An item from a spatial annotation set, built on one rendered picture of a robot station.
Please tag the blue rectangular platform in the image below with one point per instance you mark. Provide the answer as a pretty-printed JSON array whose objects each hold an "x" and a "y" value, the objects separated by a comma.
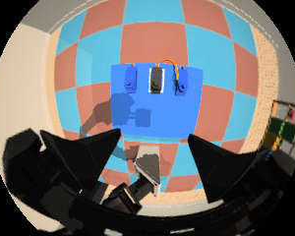
[{"x": 170, "y": 114}]

